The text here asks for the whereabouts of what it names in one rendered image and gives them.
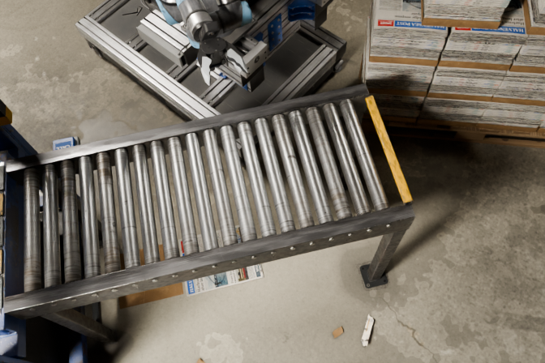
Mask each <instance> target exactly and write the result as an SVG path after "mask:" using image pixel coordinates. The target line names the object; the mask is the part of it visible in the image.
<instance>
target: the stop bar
mask: <svg viewBox="0 0 545 363"><path fill-rule="evenodd" d="M365 101H366V103H367V107H368V109H369V112H370V115H371V118H372V121H373V122H374V125H375V128H376V131H377V134H378V135H379V138H380V142H381V144H382V147H383V149H384V153H385V155H386V157H387V160H388V163H389V166H390V169H391V170H392V173H393V176H394V179H395V182H396V183H397V188H398V189H399V192H400V195H401V198H402V201H403V203H404V205H408V204H411V203H413V199H412V196H411V194H410V191H409V188H408V186H407V182H406V180H405V178H404V175H403V173H402V171H401V167H400V165H399V163H398V160H397V157H396V154H395V152H394V150H393V146H392V144H391V142H390V139H389V136H388V133H387V131H386V129H385V126H384V123H383V121H382V118H381V116H380V111H379V110H378V108H377V105H376V103H375V99H374V97H373V96H366V97H365Z"/></svg>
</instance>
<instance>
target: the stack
mask: <svg viewBox="0 0 545 363"><path fill-rule="evenodd" d="M371 4H372V15H371V8H370V16H368V17H367V39H366V41H365V47H364V52H363V62H362V61H361V65H360V71H359V75H358V79H360V82H361V84H363V83H364V71H365V84H366V86H367V88H379V89H395V90H408V91H420V92H426V91H427V89H428V92H432V93H446V94H459V95H471V96H489V97H492V96H493V97H499V98H512V99H523V100H541V101H545V74H537V73H523V72H510V71H509V70H508V71H506V70H482V69H470V68H457V67H444V66H438V63H437V66H418V65H406V64H394V63H382V62H369V49H370V56H376V57H390V58H415V59H426V60H436V61H438V58H439V56H440V60H441V61H457V62H481V63H491V64H503V65H510V64H511V63H512V64H513V66H534V67H545V36H540V35H527V34H526V24H525V17H524V11H523V4H522V0H511V1H509V4H508V6H507V7H506V8H505V9H504V13H503V14H502V16H501V23H500V26H499V27H498V28H497V29H482V28H455V27H440V26H425V25H422V19H421V0H372V2H371ZM370 34H371V45H370ZM365 52H366V65H365ZM361 69H362V78H361ZM369 96H373V97H374V99H375V103H376V105H377V108H378V110H379V111H380V115H381V116H390V117H407V118H417V116H418V119H427V120H441V121H451V122H470V123H482V124H492V125H501V126H519V127H529V128H537V127H538V126H540V128H544V129H545V106H535V105H516V104H505V103H496V102H491V101H490V102H486V101H474V100H453V99H441V98H430V97H427V95H426V96H401V95H388V94H375V93H369ZM382 121H383V123H384V126H397V127H408V128H418V129H428V130H447V131H455V133H454V134H453V135H451V134H441V133H431V132H420V131H410V130H391V129H386V131H387V133H388V135H391V136H401V137H411V138H421V139H440V140H450V141H460V142H470V143H489V144H499V145H509V146H518V147H537V148H545V142H539V141H529V140H519V139H500V138H490V137H485V135H486V134H488V135H507V136H517V137H527V138H537V139H545V133H538V132H537V131H535V132H525V131H515V130H496V129H486V128H476V127H467V126H445V125H433V124H422V123H417V122H415V123H413V122H395V121H385V120H382ZM540 128H539V129H540Z"/></svg>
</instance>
